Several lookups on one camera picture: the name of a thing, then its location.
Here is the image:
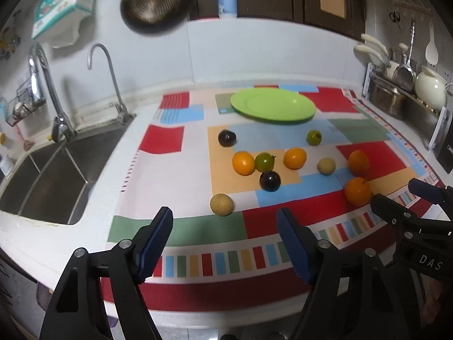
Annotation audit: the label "orange with stem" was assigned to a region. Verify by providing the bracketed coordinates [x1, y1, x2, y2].
[344, 177, 373, 207]

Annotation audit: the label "tan round fruit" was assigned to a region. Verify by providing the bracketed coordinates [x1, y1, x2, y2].
[210, 194, 234, 216]
[316, 157, 336, 176]

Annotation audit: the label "green fruit back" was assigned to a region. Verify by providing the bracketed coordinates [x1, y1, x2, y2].
[306, 130, 322, 146]

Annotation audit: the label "dark plum front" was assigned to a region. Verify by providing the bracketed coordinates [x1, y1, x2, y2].
[260, 170, 281, 192]

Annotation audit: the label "dark plum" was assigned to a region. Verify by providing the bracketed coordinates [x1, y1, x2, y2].
[218, 129, 237, 147]
[260, 170, 281, 192]

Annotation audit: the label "green tomato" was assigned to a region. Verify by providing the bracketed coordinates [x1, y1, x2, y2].
[255, 152, 276, 173]

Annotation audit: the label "tan round fruit front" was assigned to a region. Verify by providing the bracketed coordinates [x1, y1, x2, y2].
[210, 194, 234, 216]

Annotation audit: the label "dark plum back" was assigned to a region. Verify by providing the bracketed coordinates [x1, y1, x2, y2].
[218, 129, 237, 147]

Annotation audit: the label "dish rack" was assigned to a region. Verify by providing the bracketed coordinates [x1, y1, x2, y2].
[362, 62, 452, 151]

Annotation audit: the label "steel pot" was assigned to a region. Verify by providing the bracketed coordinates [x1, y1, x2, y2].
[369, 76, 409, 120]

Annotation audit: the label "cream ceramic pot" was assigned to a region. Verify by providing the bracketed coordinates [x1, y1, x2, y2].
[414, 65, 452, 111]

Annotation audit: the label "steel scoop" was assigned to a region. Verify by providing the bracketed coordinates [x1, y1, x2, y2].
[392, 18, 416, 91]

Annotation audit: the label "steel sink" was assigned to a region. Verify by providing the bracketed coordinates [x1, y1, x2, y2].
[1, 124, 127, 225]

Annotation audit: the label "white rice paddle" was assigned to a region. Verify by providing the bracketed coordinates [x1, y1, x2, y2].
[425, 19, 439, 66]

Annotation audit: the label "green plate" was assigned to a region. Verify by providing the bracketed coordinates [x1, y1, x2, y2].
[230, 88, 316, 123]

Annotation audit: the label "colourful patchwork mat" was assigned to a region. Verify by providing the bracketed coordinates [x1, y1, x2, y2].
[108, 85, 440, 312]

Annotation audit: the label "chrome main faucet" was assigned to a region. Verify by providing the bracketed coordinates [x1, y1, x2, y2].
[28, 42, 76, 142]

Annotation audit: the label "black scissors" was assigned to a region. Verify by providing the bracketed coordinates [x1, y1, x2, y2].
[388, 10, 402, 31]

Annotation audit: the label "thin gooseneck faucet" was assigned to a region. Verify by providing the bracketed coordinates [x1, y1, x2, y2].
[86, 42, 135, 125]

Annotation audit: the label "teal tissue pack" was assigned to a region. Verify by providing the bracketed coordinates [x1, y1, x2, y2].
[31, 0, 95, 48]

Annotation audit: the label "cream pan handle lower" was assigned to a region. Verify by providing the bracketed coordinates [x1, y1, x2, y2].
[354, 44, 387, 66]

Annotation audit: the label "cream pan handle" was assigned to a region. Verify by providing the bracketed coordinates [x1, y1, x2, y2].
[361, 33, 388, 56]
[354, 44, 387, 66]

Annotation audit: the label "cream pan handle upper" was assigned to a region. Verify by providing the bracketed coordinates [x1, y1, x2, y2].
[361, 33, 388, 56]

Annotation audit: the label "wire sponge basket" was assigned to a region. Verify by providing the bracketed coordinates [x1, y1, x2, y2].
[5, 79, 46, 127]

